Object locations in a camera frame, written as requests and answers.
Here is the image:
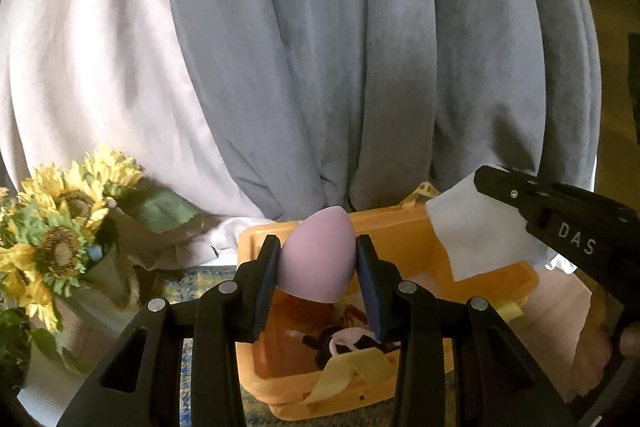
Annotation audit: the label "black mouse plush toy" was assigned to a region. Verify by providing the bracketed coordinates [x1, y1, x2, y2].
[287, 324, 401, 369]

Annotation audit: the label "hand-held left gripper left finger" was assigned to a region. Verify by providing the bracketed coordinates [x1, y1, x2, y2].
[55, 234, 282, 427]

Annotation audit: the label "grey curtain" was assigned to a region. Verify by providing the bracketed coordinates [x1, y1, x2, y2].
[162, 0, 601, 224]

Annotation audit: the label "person's right hand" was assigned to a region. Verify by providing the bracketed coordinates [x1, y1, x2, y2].
[619, 322, 640, 359]

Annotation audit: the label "pale pink curtain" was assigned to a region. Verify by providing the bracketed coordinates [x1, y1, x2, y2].
[0, 0, 301, 269]

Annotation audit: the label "pink egg-shaped sponge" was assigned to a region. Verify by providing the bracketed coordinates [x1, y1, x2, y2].
[277, 205, 358, 305]

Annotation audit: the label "sunflower bouquet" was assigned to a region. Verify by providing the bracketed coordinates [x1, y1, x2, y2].
[0, 146, 201, 339]

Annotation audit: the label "yellow blue plaid blanket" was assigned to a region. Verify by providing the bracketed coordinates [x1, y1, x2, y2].
[177, 264, 456, 427]

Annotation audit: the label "white cloth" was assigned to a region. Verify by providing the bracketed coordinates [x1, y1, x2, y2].
[425, 172, 551, 282]

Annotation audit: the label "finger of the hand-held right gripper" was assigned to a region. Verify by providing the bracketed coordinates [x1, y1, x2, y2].
[472, 165, 640, 324]

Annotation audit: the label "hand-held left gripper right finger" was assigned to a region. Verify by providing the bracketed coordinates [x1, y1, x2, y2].
[355, 234, 576, 427]

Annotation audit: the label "orange plastic box yellow handles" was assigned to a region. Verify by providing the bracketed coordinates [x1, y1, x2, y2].
[236, 194, 538, 423]

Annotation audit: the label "white flower pot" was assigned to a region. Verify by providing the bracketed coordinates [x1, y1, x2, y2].
[15, 332, 101, 418]

